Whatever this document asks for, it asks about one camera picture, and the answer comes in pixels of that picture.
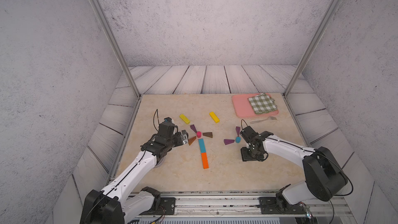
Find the teal cylinder block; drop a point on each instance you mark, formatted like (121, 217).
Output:
(238, 139)

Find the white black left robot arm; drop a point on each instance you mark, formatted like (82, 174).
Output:
(113, 204)

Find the long yellow block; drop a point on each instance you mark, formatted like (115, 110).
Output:
(184, 119)

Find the aluminium frame post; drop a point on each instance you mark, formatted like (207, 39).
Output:
(329, 13)
(113, 42)

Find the aluminium front rail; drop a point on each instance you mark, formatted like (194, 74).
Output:
(241, 208)

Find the purple triangular block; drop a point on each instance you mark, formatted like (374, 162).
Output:
(193, 128)
(228, 141)

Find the dark brown rectangular block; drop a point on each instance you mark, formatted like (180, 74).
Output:
(208, 134)

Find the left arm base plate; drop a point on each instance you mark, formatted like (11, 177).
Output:
(162, 206)

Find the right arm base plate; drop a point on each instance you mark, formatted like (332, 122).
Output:
(274, 205)

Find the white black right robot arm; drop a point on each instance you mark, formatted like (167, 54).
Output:
(324, 178)

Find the silver metal fork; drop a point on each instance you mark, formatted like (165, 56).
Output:
(268, 118)

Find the pink plastic tray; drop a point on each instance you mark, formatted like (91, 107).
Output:
(243, 108)

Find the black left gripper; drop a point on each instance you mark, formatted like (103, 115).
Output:
(179, 139)

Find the aluminium frame post right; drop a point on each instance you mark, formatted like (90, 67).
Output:
(329, 13)

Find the aluminium frame post left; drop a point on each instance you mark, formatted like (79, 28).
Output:
(113, 42)

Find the orange rectangular block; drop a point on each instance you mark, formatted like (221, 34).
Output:
(205, 160)

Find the teal rectangular block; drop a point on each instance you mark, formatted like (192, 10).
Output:
(202, 146)

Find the yellow rectangular block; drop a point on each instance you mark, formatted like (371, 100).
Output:
(214, 117)

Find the green white checkered cloth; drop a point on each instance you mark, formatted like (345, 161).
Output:
(262, 104)

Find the lilac ceramic bowl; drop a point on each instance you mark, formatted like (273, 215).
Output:
(160, 163)

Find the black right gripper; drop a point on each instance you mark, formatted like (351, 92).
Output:
(244, 156)

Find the reddish brown wooden wedge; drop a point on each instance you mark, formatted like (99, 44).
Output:
(191, 140)

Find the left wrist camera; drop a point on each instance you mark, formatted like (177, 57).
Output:
(185, 136)

